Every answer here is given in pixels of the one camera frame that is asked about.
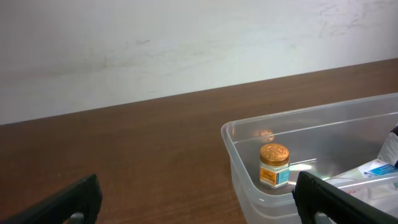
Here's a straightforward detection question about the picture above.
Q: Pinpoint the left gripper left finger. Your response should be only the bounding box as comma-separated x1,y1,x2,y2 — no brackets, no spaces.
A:
1,174,103,224

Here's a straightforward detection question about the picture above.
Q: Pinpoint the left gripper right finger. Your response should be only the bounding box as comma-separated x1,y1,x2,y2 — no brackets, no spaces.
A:
292,171,397,224

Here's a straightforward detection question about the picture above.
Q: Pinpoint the small gold-lidded jar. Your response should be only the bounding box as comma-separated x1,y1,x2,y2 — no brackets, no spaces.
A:
259,143,290,188

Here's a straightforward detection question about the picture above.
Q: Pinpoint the white Panadol box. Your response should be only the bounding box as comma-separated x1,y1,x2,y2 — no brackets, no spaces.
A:
326,159,397,208

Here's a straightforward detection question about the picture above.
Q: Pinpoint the black bottle white cap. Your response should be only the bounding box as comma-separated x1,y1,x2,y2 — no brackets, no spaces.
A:
377,126,398,167

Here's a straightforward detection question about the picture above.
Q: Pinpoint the clear plastic container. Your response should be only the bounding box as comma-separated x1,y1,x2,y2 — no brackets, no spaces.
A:
221,94,397,223

